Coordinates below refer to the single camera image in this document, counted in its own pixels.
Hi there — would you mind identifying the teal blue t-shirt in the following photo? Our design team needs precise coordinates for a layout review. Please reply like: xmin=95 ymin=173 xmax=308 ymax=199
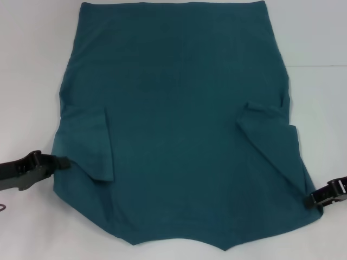
xmin=50 ymin=1 xmax=325 ymax=244

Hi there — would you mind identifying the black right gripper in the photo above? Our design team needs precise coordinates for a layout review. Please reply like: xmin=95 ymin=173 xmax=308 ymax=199
xmin=303 ymin=175 xmax=347 ymax=210

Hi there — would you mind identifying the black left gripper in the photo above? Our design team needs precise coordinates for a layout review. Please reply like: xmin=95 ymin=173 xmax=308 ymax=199
xmin=0 ymin=151 xmax=72 ymax=192

